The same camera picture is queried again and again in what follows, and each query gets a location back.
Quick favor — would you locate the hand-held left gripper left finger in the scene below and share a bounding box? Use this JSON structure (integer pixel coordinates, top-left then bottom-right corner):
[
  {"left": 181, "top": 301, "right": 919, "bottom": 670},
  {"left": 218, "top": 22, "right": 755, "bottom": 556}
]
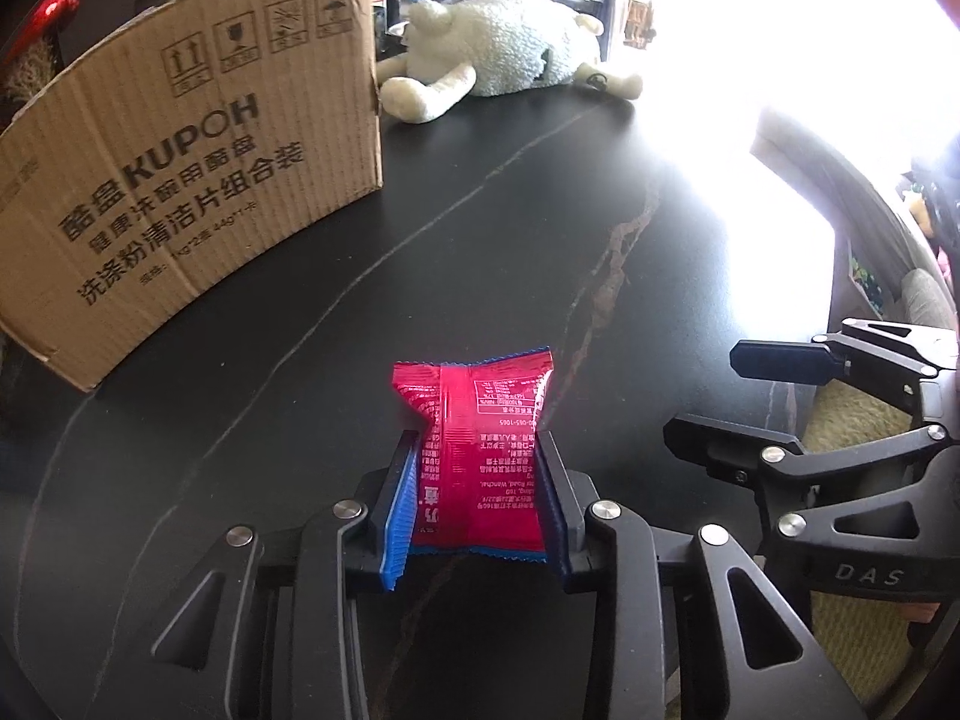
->
[{"left": 86, "top": 427, "right": 421, "bottom": 720}]

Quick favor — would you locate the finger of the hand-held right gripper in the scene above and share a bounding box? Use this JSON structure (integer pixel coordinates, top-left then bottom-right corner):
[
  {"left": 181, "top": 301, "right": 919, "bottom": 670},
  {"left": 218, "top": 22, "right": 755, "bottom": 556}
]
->
[
  {"left": 729, "top": 319, "right": 960, "bottom": 427},
  {"left": 664, "top": 412, "right": 950, "bottom": 500}
]

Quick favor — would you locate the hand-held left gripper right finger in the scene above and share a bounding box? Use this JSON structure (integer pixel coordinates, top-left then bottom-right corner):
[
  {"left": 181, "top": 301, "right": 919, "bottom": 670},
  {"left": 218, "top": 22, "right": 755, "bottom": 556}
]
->
[{"left": 536, "top": 427, "right": 863, "bottom": 720}]

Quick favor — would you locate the magenta snack packet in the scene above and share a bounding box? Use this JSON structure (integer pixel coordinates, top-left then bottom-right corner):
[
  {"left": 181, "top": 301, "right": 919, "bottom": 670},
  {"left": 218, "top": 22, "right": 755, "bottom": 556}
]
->
[{"left": 392, "top": 347, "right": 554, "bottom": 560}]

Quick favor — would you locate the brown cardboard box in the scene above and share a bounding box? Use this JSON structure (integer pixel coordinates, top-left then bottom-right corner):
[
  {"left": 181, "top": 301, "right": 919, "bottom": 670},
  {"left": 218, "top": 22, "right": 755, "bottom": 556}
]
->
[{"left": 0, "top": 0, "right": 385, "bottom": 392}]

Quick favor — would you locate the pale yellow rug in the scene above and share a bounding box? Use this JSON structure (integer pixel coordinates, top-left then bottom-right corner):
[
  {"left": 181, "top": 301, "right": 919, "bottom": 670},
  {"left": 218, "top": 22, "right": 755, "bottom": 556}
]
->
[{"left": 799, "top": 379, "right": 946, "bottom": 698}]

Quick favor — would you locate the white plush toy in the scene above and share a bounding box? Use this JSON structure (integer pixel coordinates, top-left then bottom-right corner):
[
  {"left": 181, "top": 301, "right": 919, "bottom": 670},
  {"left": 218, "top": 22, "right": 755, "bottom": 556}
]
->
[{"left": 375, "top": 0, "right": 644, "bottom": 125}]

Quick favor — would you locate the dried flower bouquet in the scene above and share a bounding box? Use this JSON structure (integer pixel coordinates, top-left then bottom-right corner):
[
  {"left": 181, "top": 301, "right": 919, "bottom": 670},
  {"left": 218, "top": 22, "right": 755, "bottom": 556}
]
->
[{"left": 4, "top": 34, "right": 65, "bottom": 102}]

